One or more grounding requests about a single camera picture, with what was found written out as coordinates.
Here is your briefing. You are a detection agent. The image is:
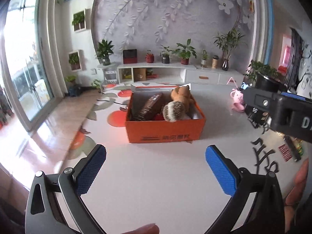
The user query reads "glass balcony door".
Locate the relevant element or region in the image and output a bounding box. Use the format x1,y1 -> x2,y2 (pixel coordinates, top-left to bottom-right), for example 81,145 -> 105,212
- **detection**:
1,0 -> 56,132

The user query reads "person's right hand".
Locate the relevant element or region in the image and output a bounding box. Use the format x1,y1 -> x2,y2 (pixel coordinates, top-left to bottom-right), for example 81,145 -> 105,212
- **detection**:
284,159 -> 309,233

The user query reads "person's left hand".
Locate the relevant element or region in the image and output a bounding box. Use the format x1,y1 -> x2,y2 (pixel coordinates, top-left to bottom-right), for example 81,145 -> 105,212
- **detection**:
122,223 -> 160,234

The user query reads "potted plant red pot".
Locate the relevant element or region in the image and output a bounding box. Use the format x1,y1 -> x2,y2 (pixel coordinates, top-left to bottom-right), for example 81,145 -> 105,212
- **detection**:
174,39 -> 197,65

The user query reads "white tv cabinet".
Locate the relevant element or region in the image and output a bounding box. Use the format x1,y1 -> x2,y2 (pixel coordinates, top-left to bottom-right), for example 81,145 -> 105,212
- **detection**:
117,62 -> 243,85

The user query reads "white round side table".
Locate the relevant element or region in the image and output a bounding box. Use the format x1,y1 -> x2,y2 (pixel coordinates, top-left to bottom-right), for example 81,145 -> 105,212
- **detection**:
97,62 -> 119,90

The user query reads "orange cardboard box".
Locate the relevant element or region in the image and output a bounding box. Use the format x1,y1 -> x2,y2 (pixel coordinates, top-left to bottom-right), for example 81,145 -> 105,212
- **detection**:
125,84 -> 206,143

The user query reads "large plant black pot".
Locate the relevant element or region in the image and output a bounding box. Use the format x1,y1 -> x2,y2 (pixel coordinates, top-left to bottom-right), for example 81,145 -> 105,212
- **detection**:
244,60 -> 287,92

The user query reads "bamboo plant in vase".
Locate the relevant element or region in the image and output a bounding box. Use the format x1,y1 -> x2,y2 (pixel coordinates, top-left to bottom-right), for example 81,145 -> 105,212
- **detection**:
214,27 -> 247,71

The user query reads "dark red box on cabinet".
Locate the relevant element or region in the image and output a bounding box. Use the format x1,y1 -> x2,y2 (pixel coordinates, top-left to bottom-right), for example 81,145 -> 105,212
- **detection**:
123,49 -> 137,65

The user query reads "brown oval glasses case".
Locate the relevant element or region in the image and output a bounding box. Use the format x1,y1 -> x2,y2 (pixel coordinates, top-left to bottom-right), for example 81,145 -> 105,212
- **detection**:
133,93 -> 164,121

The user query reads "red teapot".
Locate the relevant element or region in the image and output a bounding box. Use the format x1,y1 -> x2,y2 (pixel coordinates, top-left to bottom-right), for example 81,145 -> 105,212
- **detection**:
145,50 -> 154,63

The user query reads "brown squirrel plush toy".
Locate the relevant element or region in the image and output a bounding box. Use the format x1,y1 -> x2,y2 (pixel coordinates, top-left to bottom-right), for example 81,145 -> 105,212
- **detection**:
162,85 -> 195,123

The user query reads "potted plant black pot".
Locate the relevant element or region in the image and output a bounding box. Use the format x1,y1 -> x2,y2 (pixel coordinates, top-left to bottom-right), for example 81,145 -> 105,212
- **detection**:
160,45 -> 173,64

